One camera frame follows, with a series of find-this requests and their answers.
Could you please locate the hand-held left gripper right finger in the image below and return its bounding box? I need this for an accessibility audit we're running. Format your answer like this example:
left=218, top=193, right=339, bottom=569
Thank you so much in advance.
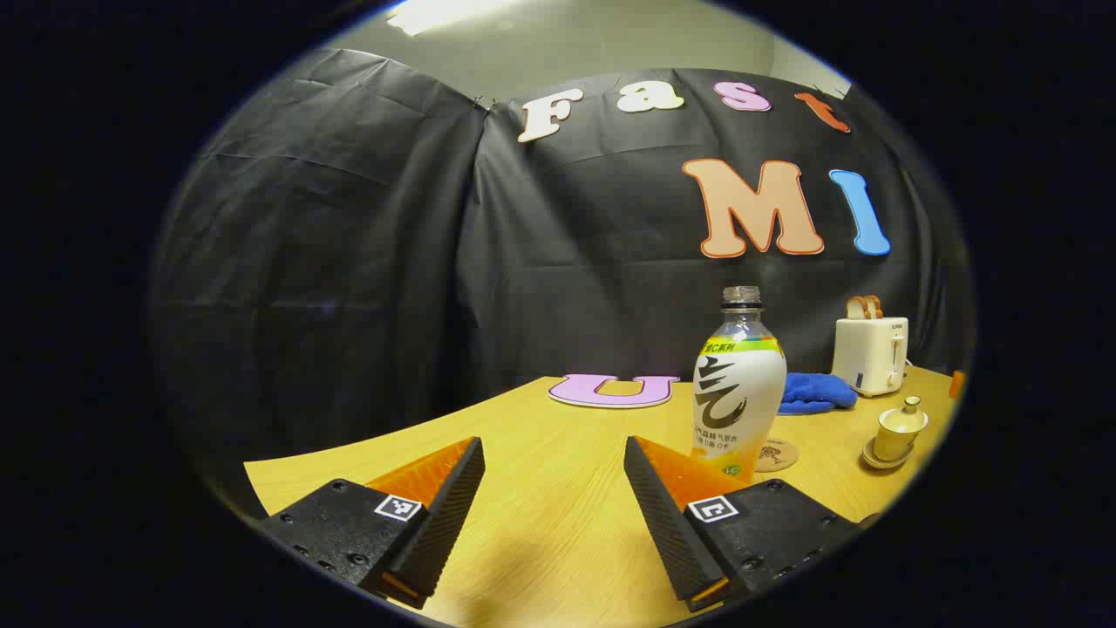
left=623, top=435, right=864, bottom=613

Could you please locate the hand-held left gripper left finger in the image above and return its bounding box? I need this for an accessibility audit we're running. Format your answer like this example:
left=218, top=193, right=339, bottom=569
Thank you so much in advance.
left=257, top=436, right=487, bottom=610

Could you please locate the cream teacup lid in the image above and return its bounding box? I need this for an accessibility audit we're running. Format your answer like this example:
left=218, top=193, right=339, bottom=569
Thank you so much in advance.
left=878, top=395, right=930, bottom=435

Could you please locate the cream teacup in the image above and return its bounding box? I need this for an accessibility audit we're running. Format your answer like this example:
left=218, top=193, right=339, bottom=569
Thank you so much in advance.
left=873, top=426, right=918, bottom=463

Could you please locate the round cork coaster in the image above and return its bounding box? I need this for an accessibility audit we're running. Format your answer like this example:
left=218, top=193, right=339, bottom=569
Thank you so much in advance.
left=755, top=438, right=800, bottom=474

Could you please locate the white label water bottle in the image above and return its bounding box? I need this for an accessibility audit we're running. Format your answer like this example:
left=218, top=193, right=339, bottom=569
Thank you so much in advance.
left=691, top=286, right=788, bottom=483

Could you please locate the cream toaster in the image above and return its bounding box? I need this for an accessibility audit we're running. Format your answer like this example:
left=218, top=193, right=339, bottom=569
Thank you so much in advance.
left=832, top=316, right=910, bottom=399

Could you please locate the cream saucer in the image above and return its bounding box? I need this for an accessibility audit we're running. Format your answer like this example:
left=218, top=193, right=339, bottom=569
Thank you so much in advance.
left=861, top=436, right=916, bottom=472

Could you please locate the blue towel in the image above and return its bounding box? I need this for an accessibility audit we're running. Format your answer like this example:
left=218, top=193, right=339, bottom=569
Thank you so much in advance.
left=778, top=372, right=860, bottom=416

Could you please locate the pink paper cutout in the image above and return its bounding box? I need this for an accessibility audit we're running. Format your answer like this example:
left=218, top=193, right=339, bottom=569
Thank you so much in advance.
left=548, top=373, right=681, bottom=410

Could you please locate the black backdrop cloth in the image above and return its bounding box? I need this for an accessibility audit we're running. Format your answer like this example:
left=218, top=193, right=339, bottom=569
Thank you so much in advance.
left=150, top=48, right=976, bottom=515

